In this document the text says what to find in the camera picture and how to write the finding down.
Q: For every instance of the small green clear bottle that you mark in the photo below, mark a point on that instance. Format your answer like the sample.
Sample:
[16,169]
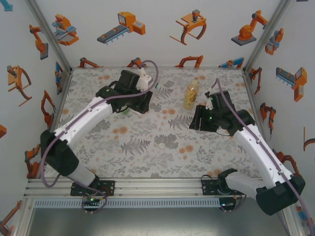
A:
[125,111]

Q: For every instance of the yellow tea plastic bottle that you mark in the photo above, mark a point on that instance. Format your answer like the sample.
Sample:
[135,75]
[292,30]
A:
[191,98]

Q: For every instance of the pale yellow bottle cap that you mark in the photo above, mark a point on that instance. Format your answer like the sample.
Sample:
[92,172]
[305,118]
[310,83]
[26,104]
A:
[195,81]

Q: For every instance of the translucent white bottle cap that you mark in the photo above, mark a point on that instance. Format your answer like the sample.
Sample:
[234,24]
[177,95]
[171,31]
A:
[162,146]

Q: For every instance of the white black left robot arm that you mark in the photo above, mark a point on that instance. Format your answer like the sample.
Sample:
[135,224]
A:
[81,118]

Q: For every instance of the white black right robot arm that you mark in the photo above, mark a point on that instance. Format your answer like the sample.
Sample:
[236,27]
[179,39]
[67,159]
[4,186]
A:
[258,152]

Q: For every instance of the floral printed table mat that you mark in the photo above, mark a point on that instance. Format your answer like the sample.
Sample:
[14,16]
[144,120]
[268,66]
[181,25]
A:
[147,162]

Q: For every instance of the aluminium side rail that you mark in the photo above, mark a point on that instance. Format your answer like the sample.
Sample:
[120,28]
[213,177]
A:
[61,103]
[256,110]

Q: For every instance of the aluminium table edge rail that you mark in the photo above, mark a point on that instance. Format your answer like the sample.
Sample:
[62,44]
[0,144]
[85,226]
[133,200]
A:
[157,188]

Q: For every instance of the aluminium frame post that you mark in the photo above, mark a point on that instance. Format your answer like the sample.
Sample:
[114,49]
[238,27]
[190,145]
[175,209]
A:
[267,34]
[51,34]

